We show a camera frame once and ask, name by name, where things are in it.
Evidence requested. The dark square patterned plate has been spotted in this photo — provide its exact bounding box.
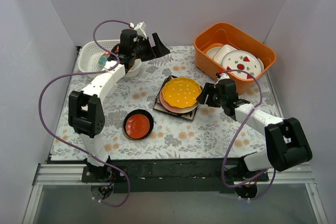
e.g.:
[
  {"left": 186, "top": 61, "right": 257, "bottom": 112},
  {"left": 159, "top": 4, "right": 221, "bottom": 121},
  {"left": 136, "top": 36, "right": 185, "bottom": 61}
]
[{"left": 153, "top": 75, "right": 198, "bottom": 122}]

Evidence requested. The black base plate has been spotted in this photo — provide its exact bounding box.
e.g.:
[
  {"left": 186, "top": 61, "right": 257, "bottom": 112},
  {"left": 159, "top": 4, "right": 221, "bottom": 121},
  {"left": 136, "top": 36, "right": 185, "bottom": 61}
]
[{"left": 81, "top": 157, "right": 270, "bottom": 193}]

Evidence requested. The orange plastic bin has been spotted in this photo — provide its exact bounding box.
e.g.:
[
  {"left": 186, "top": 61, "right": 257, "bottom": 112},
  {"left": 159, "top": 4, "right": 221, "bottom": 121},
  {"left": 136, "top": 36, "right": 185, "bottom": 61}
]
[{"left": 194, "top": 23, "right": 277, "bottom": 94}]

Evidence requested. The pink and cream plate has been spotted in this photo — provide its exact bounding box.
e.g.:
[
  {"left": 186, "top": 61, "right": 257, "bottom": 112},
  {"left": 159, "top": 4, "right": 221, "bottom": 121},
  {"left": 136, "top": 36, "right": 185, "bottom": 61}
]
[{"left": 160, "top": 87, "right": 200, "bottom": 113}]

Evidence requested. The red plate with teal flower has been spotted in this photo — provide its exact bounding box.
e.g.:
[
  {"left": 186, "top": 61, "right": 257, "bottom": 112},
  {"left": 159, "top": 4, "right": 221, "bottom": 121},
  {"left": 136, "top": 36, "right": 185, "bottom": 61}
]
[{"left": 97, "top": 52, "right": 110, "bottom": 71}]

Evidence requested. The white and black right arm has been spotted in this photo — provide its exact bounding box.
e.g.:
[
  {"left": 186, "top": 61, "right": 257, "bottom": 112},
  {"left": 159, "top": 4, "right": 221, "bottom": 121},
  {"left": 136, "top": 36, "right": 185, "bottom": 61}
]
[{"left": 197, "top": 79, "right": 312, "bottom": 181}]

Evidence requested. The aluminium frame rail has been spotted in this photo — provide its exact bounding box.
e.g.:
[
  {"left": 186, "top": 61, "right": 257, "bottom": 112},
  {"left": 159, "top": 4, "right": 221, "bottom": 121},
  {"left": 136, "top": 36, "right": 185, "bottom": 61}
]
[{"left": 22, "top": 164, "right": 84, "bottom": 223}]

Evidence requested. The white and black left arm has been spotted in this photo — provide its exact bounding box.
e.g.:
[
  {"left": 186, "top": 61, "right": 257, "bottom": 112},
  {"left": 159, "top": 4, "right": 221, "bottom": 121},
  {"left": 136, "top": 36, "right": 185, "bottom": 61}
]
[{"left": 68, "top": 28, "right": 170, "bottom": 182}]

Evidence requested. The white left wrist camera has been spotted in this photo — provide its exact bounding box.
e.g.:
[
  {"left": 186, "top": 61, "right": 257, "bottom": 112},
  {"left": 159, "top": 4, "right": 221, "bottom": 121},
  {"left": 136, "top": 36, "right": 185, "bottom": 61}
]
[{"left": 129, "top": 22, "right": 147, "bottom": 39}]

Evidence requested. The white plate with strawberries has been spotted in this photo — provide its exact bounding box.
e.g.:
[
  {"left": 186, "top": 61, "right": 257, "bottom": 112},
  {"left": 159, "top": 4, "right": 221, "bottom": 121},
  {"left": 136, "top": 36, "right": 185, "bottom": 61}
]
[{"left": 222, "top": 50, "right": 264, "bottom": 80}]

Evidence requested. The white square dish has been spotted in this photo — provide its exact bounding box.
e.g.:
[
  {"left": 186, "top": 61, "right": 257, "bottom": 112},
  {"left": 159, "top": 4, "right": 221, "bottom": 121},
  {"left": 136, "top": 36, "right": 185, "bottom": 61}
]
[{"left": 213, "top": 44, "right": 237, "bottom": 64}]

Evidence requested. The white perforated plastic basket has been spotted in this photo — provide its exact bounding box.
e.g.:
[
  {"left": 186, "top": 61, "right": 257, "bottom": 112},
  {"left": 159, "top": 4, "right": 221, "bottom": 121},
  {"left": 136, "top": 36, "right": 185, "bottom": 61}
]
[{"left": 78, "top": 41, "right": 142, "bottom": 78}]

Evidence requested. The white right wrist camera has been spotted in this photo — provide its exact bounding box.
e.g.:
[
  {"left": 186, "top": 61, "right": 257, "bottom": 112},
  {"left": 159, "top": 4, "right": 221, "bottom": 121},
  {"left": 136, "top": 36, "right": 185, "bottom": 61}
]
[{"left": 216, "top": 70, "right": 229, "bottom": 82}]

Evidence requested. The yellow polka dot plate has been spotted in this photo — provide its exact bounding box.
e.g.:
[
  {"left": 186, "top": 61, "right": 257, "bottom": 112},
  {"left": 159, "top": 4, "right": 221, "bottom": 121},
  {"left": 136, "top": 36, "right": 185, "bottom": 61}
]
[{"left": 162, "top": 77, "right": 202, "bottom": 109}]

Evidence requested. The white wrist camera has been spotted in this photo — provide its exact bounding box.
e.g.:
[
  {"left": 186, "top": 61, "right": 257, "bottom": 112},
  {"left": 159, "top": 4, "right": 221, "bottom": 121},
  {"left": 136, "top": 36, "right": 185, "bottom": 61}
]
[
  {"left": 129, "top": 22, "right": 147, "bottom": 39},
  {"left": 216, "top": 70, "right": 229, "bottom": 82}
]

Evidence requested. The white round plate in bin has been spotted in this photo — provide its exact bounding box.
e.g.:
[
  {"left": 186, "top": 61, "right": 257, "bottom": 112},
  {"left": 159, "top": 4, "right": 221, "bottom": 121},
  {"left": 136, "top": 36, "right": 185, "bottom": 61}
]
[{"left": 206, "top": 47, "right": 221, "bottom": 59}]

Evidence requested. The black bowl with red interior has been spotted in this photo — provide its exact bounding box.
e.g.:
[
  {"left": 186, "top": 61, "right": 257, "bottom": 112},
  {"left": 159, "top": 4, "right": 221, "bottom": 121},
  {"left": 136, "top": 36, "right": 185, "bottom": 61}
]
[{"left": 123, "top": 109, "right": 154, "bottom": 140}]

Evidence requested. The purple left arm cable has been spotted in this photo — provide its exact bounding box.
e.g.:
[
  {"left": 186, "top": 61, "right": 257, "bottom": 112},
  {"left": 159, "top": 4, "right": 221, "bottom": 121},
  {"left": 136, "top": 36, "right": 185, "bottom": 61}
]
[{"left": 38, "top": 19, "right": 136, "bottom": 207}]

